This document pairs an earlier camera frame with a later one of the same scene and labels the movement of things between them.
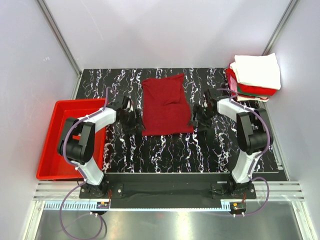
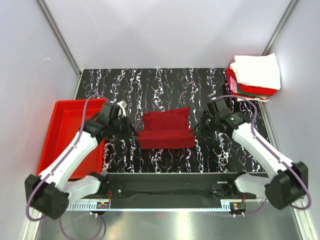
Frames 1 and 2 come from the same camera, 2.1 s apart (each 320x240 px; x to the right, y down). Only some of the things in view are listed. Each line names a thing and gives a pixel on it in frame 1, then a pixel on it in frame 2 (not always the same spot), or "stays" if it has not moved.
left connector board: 102,205 stays
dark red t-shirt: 165,109 → 166,129
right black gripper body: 204,116 → 209,122
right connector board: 237,205 stays
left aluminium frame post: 68,54 stays
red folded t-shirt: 247,88 stays
